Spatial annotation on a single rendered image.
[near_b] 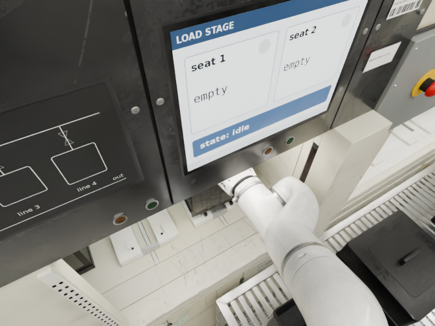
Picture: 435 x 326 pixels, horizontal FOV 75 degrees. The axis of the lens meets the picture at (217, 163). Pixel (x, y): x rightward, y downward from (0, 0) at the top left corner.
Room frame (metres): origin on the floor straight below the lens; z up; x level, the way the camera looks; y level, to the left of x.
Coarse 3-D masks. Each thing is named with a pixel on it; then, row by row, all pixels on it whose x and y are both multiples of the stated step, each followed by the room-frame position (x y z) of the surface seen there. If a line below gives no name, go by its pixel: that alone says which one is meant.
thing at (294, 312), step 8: (288, 304) 0.22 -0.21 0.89; (280, 312) 0.21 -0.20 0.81; (288, 312) 0.22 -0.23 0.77; (296, 312) 0.22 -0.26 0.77; (384, 312) 0.19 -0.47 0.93; (272, 320) 0.18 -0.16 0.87; (280, 320) 0.20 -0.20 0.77; (288, 320) 0.20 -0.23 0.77; (296, 320) 0.20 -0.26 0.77; (304, 320) 0.20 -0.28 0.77; (392, 320) 0.17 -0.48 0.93
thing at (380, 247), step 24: (360, 240) 0.43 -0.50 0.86; (384, 240) 0.43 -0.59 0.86; (408, 240) 0.43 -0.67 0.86; (432, 240) 0.43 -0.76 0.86; (360, 264) 0.35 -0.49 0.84; (384, 264) 0.35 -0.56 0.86; (408, 264) 0.35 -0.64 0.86; (432, 264) 0.35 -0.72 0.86; (384, 288) 0.27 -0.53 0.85; (408, 288) 0.27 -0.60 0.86; (432, 288) 0.27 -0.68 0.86; (408, 312) 0.20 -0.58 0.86
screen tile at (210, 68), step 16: (272, 32) 0.32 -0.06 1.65; (224, 48) 0.29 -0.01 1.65; (240, 48) 0.30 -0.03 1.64; (256, 48) 0.31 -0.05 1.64; (272, 48) 0.33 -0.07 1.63; (192, 64) 0.27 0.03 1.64; (208, 64) 0.28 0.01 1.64; (224, 64) 0.29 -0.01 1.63; (240, 64) 0.30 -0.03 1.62; (256, 64) 0.32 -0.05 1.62; (272, 64) 0.33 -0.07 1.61; (192, 80) 0.27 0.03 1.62; (208, 80) 0.28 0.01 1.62; (224, 80) 0.29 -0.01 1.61; (256, 80) 0.32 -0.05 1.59; (224, 96) 0.29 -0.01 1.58; (240, 96) 0.31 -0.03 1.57; (256, 96) 0.32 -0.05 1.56; (192, 112) 0.27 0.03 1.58; (208, 112) 0.28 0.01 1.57; (224, 112) 0.29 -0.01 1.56; (240, 112) 0.31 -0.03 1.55; (192, 128) 0.27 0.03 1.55
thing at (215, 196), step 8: (216, 184) 0.51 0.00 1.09; (200, 192) 0.48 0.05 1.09; (208, 192) 0.50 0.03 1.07; (216, 192) 0.51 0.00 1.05; (224, 192) 0.53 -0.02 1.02; (184, 200) 0.51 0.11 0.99; (192, 200) 0.47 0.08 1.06; (200, 200) 0.49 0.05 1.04; (208, 200) 0.50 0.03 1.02; (216, 200) 0.52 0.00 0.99; (224, 200) 0.53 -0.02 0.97; (192, 208) 0.47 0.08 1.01; (200, 208) 0.49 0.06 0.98; (208, 208) 0.50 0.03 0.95; (192, 216) 0.48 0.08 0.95
